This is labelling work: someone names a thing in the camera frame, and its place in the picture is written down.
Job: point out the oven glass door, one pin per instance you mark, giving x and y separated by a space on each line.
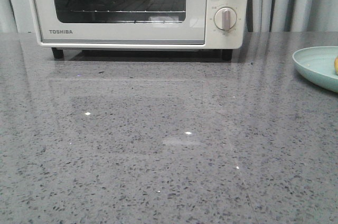
121 32

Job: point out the golden croissant bread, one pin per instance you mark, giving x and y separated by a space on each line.
336 65

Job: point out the lower oven control knob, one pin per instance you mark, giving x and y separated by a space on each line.
225 18

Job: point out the white Toshiba toaster oven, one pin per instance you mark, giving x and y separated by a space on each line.
217 40

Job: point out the grey curtain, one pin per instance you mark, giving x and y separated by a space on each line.
262 16

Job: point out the light green plate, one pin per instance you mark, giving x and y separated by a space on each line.
317 64

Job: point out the oven wire rack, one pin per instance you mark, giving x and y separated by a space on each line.
121 11

